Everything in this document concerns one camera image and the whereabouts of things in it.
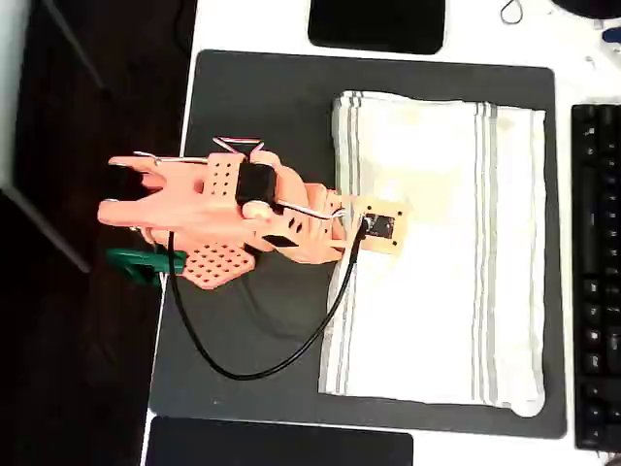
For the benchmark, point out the small grey metal part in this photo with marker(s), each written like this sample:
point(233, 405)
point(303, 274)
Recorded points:
point(590, 61)

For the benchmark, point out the black keyboard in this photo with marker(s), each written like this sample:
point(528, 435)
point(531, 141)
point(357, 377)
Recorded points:
point(597, 242)

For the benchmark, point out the black pad with rounded corners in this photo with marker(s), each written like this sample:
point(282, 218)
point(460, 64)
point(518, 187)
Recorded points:
point(378, 24)

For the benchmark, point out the white striped towel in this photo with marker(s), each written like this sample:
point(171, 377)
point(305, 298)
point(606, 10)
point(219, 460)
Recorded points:
point(436, 291)

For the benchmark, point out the green table clamp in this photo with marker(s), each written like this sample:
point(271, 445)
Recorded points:
point(131, 257)

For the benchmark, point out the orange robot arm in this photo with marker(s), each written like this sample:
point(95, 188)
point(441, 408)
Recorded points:
point(194, 209)

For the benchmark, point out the white cabinet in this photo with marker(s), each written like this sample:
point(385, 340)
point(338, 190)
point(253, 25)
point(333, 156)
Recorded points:
point(9, 97)

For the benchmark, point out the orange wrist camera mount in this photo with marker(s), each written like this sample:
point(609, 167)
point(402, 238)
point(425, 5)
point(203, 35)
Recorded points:
point(400, 213)

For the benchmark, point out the large dark grey mat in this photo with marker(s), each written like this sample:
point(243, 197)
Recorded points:
point(242, 121)

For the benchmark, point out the black pad with square corners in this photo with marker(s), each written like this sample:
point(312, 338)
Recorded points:
point(276, 446)

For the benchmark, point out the grey metal furniture leg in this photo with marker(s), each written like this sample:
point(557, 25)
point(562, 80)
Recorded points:
point(43, 228)
point(73, 43)

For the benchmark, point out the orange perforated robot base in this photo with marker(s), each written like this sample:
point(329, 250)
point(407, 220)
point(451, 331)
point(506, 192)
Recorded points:
point(218, 267)

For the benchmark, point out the black rounded object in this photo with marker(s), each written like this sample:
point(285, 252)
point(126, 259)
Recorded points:
point(587, 6)

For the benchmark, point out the blue object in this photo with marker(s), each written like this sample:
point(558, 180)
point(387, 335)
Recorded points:
point(612, 35)

